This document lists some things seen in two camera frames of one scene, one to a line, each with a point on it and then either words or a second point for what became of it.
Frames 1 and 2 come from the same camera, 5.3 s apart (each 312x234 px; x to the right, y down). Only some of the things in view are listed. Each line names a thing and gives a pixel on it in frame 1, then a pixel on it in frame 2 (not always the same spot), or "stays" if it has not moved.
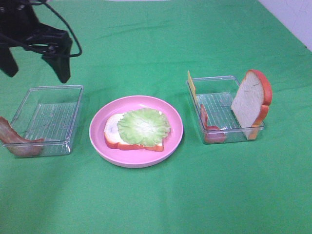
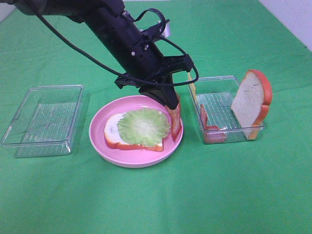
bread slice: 115,140 stays
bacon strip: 212,134 stays
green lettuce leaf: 144,127 stays
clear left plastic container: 44,124 stays
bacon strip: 19,146 -> 176,121
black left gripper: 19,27 -> 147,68
